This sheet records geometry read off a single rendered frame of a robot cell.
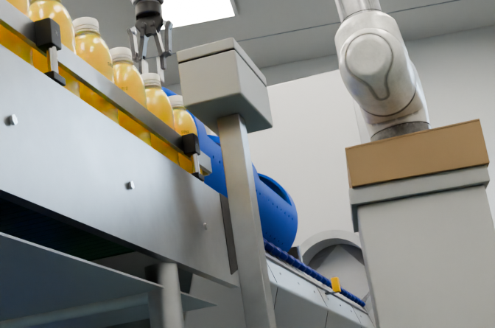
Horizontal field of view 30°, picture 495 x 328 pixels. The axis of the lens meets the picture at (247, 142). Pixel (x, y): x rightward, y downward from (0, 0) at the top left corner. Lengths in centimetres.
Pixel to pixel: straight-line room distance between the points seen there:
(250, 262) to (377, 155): 74
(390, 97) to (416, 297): 45
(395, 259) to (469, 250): 17
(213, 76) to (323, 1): 522
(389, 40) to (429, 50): 552
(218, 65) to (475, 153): 85
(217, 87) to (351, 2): 79
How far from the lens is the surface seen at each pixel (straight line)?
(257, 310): 148
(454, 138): 218
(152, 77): 159
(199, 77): 151
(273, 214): 244
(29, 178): 98
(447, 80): 753
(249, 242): 149
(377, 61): 208
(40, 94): 105
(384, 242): 213
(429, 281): 212
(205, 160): 167
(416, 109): 229
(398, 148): 216
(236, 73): 149
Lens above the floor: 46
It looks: 18 degrees up
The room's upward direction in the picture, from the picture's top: 9 degrees counter-clockwise
